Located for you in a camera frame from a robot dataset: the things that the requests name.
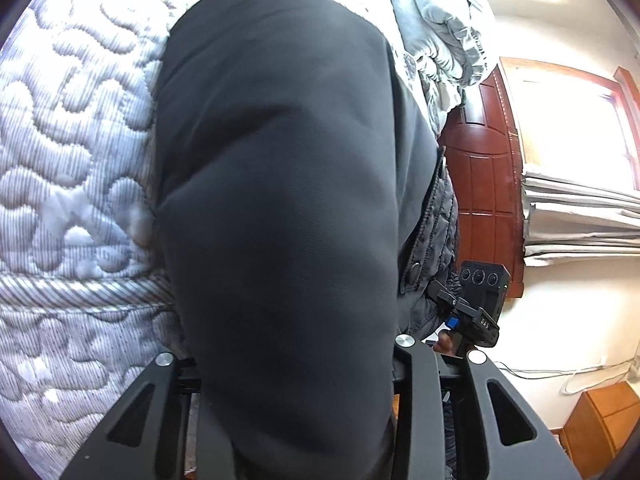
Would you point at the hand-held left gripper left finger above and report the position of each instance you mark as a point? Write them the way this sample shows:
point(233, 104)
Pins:
point(150, 410)

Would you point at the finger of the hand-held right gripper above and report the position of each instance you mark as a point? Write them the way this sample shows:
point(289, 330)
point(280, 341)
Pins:
point(453, 321)
point(445, 296)

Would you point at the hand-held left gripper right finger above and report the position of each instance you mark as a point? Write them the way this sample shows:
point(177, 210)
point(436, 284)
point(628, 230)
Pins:
point(450, 410)

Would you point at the black pants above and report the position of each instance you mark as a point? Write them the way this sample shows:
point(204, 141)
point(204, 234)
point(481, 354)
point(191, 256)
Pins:
point(280, 210)

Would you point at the person's right hand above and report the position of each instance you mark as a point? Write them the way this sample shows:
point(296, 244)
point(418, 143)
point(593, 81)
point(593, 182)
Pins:
point(444, 343)

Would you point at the dark quilted jacket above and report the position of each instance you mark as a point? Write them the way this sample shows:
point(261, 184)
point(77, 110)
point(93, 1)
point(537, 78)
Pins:
point(440, 230)

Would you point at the pale grey curtain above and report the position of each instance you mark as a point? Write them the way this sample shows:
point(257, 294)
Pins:
point(580, 220)

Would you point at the red-brown wooden door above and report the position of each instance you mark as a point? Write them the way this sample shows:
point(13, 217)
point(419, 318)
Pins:
point(480, 170)

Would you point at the orange wooden cabinet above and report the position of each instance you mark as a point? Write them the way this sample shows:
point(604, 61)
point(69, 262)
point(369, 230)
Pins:
point(602, 420)

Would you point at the wooden framed window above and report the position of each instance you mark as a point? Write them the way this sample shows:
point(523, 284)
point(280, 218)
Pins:
point(575, 105)

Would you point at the grey quilted mattress pad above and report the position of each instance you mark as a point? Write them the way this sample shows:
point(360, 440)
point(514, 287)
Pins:
point(75, 170)

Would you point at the grey puffy comforter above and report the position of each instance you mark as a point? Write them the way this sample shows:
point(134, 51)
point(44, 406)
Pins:
point(440, 35)

